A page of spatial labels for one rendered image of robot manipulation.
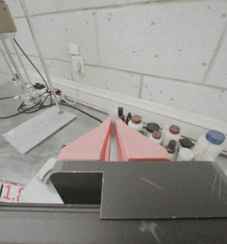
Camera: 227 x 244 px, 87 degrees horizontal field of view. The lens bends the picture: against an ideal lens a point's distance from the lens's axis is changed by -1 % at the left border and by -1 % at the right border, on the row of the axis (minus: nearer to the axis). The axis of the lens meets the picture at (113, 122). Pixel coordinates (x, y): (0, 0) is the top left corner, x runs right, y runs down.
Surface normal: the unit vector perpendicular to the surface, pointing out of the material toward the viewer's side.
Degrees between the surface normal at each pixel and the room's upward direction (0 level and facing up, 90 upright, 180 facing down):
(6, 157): 0
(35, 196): 0
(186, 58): 90
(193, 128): 90
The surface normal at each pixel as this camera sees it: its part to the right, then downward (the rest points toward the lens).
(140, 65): -0.54, 0.54
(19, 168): -0.03, -0.77
